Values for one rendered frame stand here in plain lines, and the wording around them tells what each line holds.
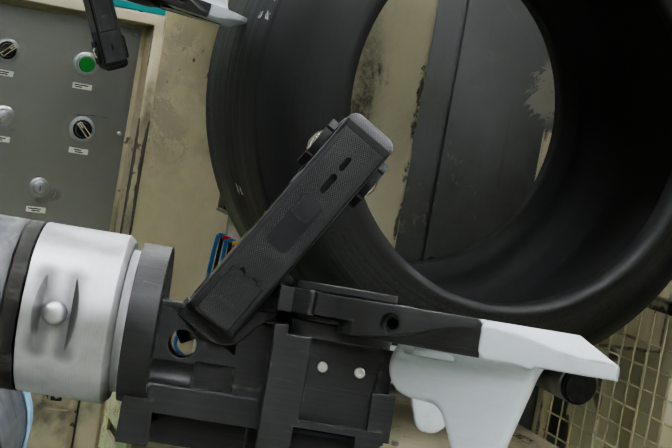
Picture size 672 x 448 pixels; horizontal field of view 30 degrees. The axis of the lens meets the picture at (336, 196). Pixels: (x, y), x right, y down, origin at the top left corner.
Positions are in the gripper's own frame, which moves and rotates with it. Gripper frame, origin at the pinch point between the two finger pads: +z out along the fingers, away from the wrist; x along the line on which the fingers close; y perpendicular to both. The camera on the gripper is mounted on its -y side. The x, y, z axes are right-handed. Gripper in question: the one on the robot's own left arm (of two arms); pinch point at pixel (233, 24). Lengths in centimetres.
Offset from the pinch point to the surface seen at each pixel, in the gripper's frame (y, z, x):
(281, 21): 0.9, 2.7, -8.8
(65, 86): -11, -7, 64
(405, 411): -39, 38, 11
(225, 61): -3.8, 1.4, 4.2
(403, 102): 0.0, 32.6, 27.0
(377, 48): 5.8, 26.7, 26.9
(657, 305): -17, 66, 4
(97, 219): -30, 3, 64
